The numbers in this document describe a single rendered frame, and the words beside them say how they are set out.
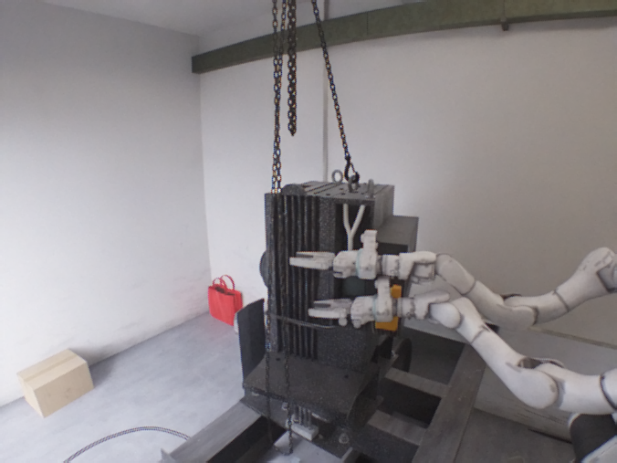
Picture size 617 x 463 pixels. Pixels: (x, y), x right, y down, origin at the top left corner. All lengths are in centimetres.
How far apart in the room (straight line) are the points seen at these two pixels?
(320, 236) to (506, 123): 141
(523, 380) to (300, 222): 88
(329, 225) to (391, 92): 140
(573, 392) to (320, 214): 91
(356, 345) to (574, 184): 153
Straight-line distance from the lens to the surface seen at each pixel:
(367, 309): 98
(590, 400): 83
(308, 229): 128
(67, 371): 296
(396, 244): 111
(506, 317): 107
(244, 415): 163
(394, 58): 246
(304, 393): 136
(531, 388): 86
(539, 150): 223
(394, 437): 158
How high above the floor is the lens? 180
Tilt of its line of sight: 15 degrees down
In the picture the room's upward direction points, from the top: straight up
